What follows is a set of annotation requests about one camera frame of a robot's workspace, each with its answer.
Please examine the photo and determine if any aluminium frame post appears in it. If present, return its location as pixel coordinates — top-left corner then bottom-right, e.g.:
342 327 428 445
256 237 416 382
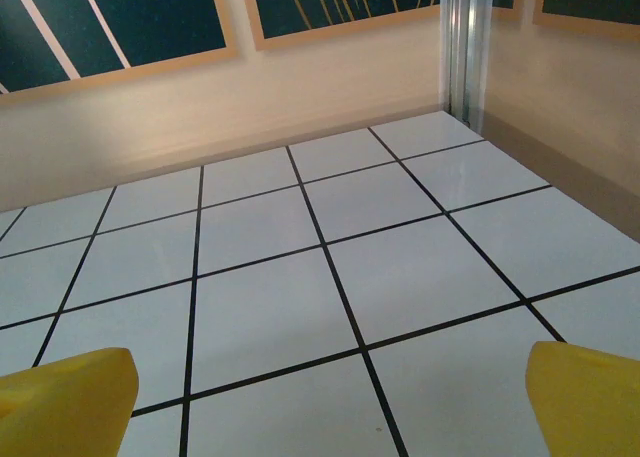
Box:
438 0 495 129

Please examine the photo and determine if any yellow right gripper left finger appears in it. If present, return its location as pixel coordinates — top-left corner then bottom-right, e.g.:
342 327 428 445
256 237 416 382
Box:
0 346 140 457

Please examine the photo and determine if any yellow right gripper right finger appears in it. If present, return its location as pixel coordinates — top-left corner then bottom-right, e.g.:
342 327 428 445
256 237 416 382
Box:
526 340 640 457

